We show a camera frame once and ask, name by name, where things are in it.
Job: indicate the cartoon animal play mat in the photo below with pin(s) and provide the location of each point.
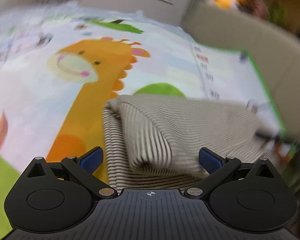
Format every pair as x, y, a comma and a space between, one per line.
65, 105

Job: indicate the clear plastic sheet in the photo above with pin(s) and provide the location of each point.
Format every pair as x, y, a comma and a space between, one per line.
65, 8

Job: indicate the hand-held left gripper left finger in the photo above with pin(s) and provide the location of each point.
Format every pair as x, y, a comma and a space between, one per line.
91, 160

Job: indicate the striped beige pants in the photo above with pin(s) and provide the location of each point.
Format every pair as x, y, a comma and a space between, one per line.
177, 130

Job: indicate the red leaf potted plant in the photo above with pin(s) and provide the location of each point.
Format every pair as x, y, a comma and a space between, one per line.
256, 3

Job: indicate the green snake plant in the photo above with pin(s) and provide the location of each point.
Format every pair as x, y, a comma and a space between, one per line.
277, 15

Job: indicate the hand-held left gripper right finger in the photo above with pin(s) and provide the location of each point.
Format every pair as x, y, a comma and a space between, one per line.
211, 161

